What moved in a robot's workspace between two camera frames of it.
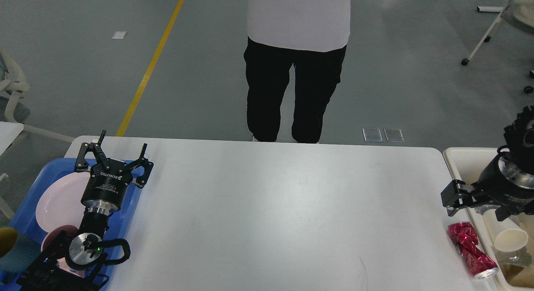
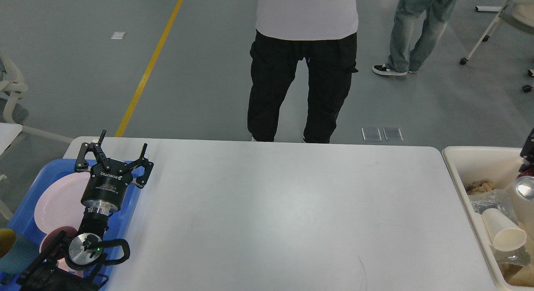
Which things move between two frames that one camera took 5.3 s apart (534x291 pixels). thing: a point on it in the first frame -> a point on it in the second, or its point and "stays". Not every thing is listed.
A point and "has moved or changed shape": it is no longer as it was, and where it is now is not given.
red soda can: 465,236 has moved or changed shape
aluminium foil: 519,257 stays
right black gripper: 515,199 -> 527,152
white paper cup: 506,236 stays
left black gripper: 103,191 stays
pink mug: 63,264 stays
